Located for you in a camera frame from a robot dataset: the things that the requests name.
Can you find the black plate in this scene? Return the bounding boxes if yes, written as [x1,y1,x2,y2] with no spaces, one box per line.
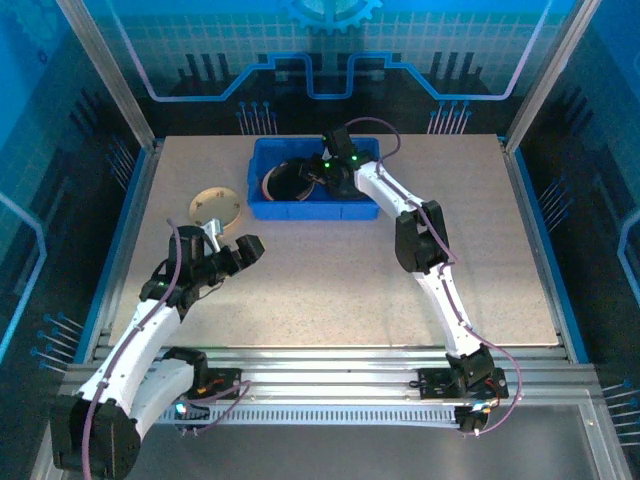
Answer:
[269,158,317,202]

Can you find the white bowl with black pattern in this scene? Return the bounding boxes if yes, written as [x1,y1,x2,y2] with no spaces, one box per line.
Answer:
[262,166,282,201]

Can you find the blue plastic bin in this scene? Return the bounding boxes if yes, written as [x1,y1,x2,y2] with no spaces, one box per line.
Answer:
[247,137,381,222]

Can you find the dark glass plate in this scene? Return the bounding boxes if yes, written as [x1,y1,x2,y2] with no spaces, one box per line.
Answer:
[327,169,375,202]

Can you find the cream floral plate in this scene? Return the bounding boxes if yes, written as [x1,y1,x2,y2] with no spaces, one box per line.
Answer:
[188,185,245,234]

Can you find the small controller board with LED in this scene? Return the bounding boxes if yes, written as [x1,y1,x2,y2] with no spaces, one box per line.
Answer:
[454,402,494,436]
[172,397,211,436]

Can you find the grey metal front panel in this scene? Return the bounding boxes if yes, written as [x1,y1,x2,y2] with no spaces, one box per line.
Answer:
[124,424,601,480]

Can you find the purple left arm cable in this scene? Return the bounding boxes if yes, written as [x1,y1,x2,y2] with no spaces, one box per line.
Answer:
[82,219,251,479]

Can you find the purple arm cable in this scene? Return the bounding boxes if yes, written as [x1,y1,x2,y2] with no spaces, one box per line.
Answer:
[82,219,251,479]
[344,116,524,436]

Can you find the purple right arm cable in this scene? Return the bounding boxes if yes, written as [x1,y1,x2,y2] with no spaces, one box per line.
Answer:
[344,116,524,436]

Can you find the aluminium and blue side rail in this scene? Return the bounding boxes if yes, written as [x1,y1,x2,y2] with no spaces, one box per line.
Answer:
[74,137,164,364]
[499,134,594,364]

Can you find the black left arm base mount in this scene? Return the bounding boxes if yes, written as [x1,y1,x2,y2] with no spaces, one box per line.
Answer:
[199,367,244,401]

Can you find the aluminium front frame rails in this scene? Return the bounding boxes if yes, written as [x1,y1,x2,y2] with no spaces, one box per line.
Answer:
[59,344,601,406]

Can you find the slotted grey cable duct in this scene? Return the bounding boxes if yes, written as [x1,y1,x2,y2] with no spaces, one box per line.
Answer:
[154,404,464,427]

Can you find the aluminium frame post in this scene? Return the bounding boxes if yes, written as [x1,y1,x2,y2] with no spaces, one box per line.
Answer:
[55,0,159,151]
[503,0,600,151]

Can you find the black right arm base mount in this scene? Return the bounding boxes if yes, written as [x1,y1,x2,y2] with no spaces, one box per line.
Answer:
[417,367,510,401]

